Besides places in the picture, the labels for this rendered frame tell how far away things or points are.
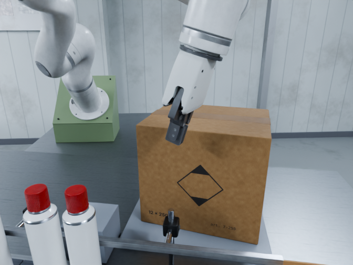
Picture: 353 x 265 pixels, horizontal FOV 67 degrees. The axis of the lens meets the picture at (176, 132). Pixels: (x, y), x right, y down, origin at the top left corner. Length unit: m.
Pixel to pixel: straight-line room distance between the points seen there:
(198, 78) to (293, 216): 0.56
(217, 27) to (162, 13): 2.93
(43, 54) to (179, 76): 0.66
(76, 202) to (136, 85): 3.00
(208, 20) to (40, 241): 0.43
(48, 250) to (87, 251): 0.07
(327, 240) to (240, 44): 2.92
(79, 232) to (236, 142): 0.34
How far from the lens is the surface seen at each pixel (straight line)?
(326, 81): 4.02
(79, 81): 1.15
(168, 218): 0.55
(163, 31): 3.34
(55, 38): 0.93
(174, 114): 0.44
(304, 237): 0.80
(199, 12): 0.43
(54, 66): 1.01
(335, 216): 0.91
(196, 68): 0.42
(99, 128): 1.32
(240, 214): 0.65
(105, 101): 1.35
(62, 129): 1.37
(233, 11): 0.43
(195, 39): 0.43
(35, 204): 0.48
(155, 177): 0.65
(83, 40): 1.07
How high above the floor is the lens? 1.31
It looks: 20 degrees down
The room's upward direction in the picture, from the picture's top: straight up
